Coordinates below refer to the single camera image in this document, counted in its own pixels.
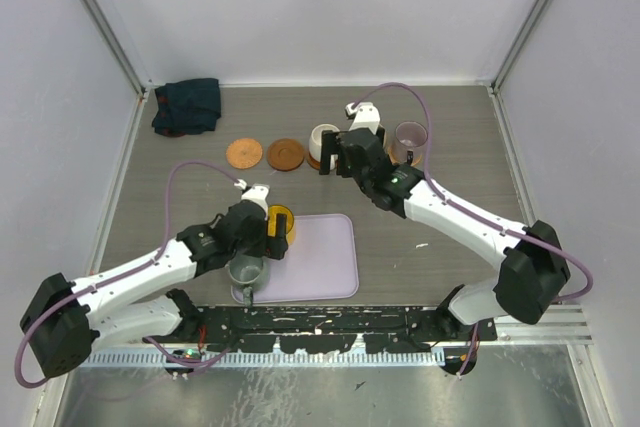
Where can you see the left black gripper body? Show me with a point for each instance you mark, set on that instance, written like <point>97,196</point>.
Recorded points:
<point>257,245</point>

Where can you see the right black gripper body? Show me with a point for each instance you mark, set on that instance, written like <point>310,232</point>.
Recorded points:
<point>345,170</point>

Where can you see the white ceramic mug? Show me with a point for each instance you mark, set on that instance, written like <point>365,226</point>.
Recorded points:
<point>315,139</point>

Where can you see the wooden coaster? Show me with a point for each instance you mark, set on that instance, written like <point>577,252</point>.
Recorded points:
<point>312,162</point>
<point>285,154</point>

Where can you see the yellow translucent cup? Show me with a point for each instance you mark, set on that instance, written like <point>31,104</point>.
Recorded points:
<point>290,224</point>

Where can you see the woven rattan coaster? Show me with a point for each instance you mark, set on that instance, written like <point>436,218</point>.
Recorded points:
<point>401,154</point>
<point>244,153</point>

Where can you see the grey ceramic mug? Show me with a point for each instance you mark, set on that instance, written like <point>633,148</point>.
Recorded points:
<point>248,275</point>

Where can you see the lilac plastic tray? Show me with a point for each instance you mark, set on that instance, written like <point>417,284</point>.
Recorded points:
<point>321,264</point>

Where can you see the purple translucent cup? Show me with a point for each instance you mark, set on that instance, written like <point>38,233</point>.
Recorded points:
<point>411,133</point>

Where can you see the beige ceramic mug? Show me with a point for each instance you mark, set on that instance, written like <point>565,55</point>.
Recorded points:
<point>381,135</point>

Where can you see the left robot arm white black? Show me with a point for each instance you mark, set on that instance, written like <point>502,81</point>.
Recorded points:
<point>68,320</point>

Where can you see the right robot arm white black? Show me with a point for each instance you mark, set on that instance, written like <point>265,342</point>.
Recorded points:
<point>530,264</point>

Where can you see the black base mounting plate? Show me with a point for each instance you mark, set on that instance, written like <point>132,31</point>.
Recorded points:
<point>318,330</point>

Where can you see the dark blue folded cloth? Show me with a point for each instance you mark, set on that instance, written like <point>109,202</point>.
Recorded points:
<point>189,107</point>

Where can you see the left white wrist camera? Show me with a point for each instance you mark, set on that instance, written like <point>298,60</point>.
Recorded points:
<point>256,193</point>

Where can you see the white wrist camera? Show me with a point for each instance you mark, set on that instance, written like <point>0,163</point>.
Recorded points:
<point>256,193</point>
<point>363,115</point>

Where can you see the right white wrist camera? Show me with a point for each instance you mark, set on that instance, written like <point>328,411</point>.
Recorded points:
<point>363,115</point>

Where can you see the grey slotted cable duct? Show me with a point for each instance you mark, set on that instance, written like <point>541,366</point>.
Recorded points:
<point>147,357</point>

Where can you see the aluminium frame rail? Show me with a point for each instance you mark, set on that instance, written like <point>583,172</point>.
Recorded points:
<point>560,325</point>

